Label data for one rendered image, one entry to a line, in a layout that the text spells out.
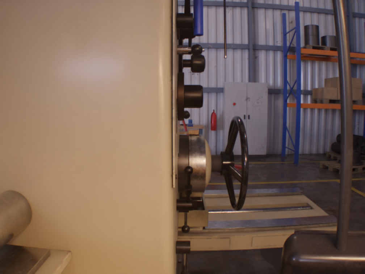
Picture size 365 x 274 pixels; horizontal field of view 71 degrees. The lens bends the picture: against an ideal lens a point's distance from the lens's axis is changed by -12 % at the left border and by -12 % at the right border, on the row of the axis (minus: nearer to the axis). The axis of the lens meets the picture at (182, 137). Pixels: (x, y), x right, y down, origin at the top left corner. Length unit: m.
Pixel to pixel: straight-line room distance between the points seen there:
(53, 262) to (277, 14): 9.09
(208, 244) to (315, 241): 1.39
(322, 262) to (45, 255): 0.56
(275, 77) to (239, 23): 1.92
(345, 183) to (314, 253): 0.13
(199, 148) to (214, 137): 7.54
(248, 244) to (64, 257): 1.44
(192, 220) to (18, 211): 1.14
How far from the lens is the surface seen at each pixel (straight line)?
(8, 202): 0.68
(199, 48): 0.79
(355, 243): 0.58
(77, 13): 0.66
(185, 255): 0.86
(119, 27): 0.62
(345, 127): 0.49
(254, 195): 2.66
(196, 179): 1.05
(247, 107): 8.08
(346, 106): 0.49
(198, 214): 1.63
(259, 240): 1.95
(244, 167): 0.98
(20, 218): 0.68
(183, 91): 0.81
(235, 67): 8.71
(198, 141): 1.07
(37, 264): 0.66
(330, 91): 8.21
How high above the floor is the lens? 1.53
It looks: 7 degrees down
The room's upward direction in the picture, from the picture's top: straight up
